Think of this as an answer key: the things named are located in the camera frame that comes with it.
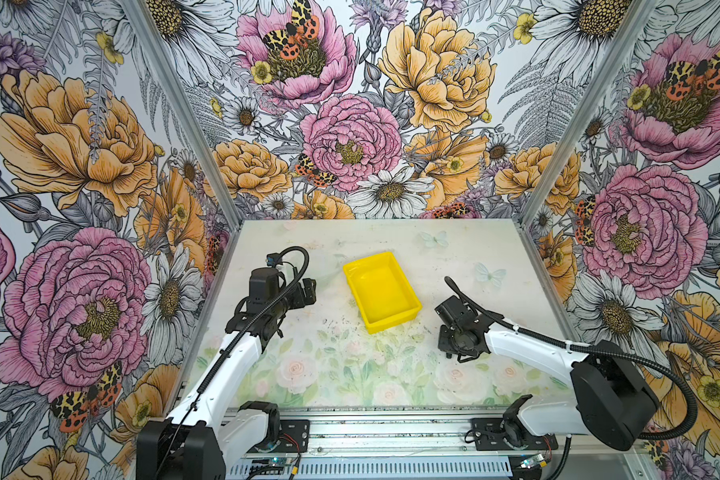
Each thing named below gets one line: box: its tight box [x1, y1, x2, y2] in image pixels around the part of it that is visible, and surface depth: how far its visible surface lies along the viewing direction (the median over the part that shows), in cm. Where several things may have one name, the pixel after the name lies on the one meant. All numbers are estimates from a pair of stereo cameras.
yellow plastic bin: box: [343, 252, 423, 334], surface depth 99 cm
